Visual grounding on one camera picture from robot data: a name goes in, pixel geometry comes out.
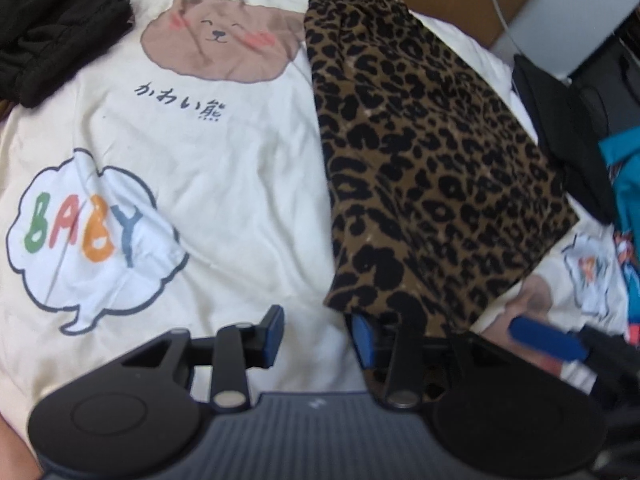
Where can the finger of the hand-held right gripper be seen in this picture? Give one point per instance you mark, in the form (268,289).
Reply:
(545,340)

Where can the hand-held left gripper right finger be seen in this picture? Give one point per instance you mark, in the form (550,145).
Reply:
(361,342)

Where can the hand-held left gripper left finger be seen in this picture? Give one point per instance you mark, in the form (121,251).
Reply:
(272,337)

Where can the leopard print skirt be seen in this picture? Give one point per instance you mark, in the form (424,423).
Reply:
(425,160)

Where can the white printed blanket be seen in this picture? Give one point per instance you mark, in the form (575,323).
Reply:
(225,170)

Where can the teal printed cloth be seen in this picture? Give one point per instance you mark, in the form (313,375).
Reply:
(625,170)

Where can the folded black garment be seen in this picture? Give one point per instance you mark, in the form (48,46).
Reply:
(555,110)

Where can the crumpled black garment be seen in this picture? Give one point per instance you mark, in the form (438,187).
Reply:
(55,25)

